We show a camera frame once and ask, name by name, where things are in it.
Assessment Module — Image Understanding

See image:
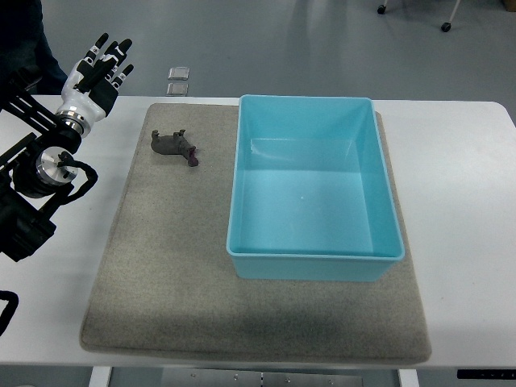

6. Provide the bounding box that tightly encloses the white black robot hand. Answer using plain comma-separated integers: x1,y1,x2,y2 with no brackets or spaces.
56,33,134,126

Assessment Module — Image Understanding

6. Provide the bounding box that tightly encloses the brown toy hippo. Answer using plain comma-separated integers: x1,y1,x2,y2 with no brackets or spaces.
151,130,199,167

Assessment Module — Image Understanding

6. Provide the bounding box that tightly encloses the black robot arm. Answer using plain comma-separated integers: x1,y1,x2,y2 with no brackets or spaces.
1,65,98,262

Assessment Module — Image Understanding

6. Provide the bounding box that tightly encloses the blue plastic box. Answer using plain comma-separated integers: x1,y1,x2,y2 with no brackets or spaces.
227,95,406,281

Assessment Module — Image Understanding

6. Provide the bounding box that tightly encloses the person in dark clothes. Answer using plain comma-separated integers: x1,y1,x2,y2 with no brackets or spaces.
1,1,67,95

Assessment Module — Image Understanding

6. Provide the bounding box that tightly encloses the lower floor outlet plate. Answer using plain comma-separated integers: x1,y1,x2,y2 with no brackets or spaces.
166,82,189,97

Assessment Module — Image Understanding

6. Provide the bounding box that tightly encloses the floor outlet plate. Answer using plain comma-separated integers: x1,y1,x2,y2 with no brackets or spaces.
168,66,190,81
166,82,189,97

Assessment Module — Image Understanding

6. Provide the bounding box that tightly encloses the upper floor outlet plate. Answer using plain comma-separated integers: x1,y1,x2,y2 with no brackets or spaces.
168,66,190,81

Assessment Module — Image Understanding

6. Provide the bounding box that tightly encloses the grey felt mat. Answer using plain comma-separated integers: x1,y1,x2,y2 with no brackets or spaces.
80,104,431,364

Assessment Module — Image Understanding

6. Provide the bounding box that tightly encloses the right chair caster wheel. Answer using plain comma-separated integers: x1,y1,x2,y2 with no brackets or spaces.
440,0,461,32

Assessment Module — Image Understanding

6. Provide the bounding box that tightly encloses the black table control panel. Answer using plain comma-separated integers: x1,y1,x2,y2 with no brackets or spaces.
456,368,516,381

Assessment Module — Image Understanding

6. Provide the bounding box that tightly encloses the metal table frame bar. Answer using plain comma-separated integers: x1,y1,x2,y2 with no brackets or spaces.
160,368,364,387

